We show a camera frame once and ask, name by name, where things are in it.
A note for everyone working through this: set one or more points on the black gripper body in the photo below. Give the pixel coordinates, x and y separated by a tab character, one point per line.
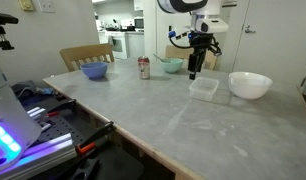
202	42

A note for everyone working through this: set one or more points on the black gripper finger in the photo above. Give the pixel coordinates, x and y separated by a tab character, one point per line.
193	68
201	60

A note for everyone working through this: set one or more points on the clear plastic box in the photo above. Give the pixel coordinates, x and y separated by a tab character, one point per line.
203	89

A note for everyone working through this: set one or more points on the red silver soda can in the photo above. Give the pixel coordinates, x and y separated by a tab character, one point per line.
144	68

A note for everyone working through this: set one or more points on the blue plastic bowl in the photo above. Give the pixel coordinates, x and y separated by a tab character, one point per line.
93	70

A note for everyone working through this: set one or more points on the white robot base blue lights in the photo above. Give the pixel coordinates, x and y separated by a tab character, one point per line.
9	110

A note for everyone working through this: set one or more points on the teal bowl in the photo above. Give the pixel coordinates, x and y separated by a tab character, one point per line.
172	66

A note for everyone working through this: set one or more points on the white bowl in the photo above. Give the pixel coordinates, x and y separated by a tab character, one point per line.
249	86

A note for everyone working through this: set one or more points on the wooden slat-back chair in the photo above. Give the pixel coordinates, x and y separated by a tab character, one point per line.
176	52
86	51

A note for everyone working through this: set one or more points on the white kitchen cabinet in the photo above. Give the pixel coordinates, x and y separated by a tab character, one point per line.
135	45

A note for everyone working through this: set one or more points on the microwave oven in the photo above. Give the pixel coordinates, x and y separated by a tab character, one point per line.
139	23

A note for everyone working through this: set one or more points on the white door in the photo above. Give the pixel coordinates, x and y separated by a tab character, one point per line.
276	40

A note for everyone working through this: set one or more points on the white kitchen oven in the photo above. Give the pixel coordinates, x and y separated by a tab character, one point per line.
119	43

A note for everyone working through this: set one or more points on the black orange bar clamp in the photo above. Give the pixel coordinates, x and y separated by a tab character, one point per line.
64	105
96	133

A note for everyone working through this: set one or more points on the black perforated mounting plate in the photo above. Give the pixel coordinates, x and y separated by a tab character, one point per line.
64	128

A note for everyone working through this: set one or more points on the blue cloth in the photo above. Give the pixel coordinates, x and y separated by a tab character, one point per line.
48	91

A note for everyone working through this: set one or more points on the gray cloth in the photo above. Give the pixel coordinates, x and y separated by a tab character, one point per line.
24	88

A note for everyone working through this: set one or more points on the silver wrist camera bar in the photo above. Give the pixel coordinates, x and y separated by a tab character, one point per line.
214	26

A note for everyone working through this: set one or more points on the gray wall sign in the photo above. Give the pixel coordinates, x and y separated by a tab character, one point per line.
230	3

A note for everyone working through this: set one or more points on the aluminium extrusion rail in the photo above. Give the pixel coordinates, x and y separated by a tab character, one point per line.
43	153
45	127
36	113

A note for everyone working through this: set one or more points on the white wall light switch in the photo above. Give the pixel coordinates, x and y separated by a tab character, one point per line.
46	5

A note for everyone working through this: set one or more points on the yellowish wall thermostat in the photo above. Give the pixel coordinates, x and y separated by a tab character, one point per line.
26	4

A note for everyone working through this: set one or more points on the black camera on stand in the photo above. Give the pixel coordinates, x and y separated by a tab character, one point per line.
3	20

